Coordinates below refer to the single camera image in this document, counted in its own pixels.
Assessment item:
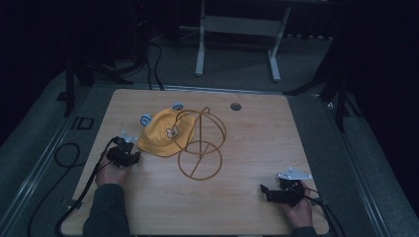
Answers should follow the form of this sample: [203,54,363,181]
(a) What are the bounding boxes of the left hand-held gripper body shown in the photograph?
[106,130,138,168]

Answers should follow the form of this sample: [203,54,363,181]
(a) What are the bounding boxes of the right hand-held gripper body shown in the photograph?
[277,167,313,207]

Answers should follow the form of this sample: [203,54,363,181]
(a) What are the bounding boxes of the yellow hat with blue ears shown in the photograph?
[136,101,197,158]

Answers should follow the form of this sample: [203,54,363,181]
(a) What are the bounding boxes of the gold wire hat stand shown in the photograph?
[173,106,227,182]

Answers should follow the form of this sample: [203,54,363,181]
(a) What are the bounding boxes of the person's left hand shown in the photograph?
[95,153,133,188]

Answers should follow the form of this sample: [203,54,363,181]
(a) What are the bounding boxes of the person's right hand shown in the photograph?
[282,180,314,229]

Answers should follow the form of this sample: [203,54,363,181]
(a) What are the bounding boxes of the black metal stand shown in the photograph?
[283,42,364,133]
[55,33,147,118]

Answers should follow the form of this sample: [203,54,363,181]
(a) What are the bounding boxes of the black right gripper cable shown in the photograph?
[299,184,347,237]

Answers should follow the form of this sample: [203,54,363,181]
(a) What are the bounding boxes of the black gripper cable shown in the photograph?
[299,184,347,237]
[54,136,120,237]

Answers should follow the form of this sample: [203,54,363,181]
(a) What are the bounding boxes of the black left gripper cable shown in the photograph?
[54,136,120,237]

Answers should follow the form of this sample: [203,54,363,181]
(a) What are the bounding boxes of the black floor cable loop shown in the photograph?
[27,142,82,237]

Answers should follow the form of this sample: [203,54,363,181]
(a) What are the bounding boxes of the black hanging cables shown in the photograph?
[144,39,166,91]

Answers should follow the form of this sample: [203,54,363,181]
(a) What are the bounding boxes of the white desk frame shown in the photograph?
[195,0,293,83]

